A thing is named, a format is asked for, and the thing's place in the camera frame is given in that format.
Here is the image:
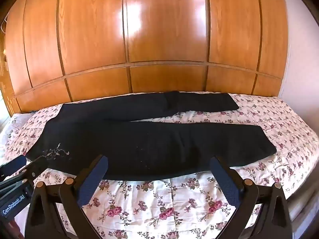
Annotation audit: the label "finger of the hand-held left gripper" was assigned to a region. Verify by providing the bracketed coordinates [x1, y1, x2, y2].
[0, 155, 27, 180]
[15, 156, 48, 187]

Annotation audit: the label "white mattress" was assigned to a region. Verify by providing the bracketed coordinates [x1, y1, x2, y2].
[285, 174, 319, 232]

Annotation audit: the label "floral bedspread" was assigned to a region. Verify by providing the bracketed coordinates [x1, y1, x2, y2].
[0, 92, 319, 239]

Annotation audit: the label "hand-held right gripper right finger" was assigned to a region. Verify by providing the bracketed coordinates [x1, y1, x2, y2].
[209, 156, 293, 239]

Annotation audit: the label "wooden wardrobe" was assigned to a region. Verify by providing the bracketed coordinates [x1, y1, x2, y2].
[0, 0, 289, 116]

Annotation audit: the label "black pants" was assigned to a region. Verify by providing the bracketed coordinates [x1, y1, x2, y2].
[25, 90, 278, 182]

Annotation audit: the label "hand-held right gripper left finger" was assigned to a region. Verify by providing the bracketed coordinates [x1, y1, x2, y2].
[26, 154, 109, 239]

